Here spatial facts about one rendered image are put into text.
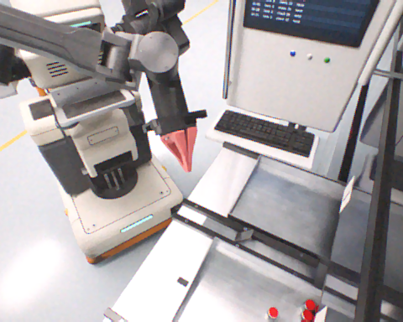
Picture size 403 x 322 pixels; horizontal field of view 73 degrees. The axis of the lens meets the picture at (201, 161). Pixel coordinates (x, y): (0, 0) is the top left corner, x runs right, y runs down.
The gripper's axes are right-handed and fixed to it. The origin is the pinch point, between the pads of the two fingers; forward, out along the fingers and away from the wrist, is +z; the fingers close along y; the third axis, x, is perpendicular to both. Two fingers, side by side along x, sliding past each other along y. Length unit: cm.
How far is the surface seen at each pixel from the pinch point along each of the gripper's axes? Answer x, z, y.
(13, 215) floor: 177, 10, -50
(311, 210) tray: 13.1, 23.6, 41.9
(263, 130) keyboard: 42, -3, 58
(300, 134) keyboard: 34, 3, 69
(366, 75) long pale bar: -4, -10, 54
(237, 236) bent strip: 18.9, 23.3, 18.2
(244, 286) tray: 11.9, 32.8, 12.4
